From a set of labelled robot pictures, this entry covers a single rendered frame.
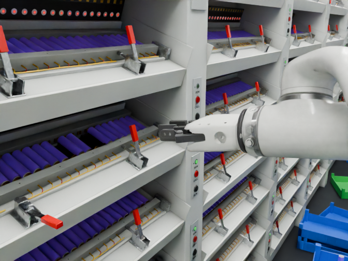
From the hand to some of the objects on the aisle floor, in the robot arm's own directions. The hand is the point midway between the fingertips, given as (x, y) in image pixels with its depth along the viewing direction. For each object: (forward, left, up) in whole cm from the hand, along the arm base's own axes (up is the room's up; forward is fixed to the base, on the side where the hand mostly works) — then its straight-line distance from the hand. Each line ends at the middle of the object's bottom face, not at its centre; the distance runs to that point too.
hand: (174, 130), depth 68 cm
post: (+22, -91, -104) cm, 140 cm away
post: (+24, -21, -104) cm, 108 cm away
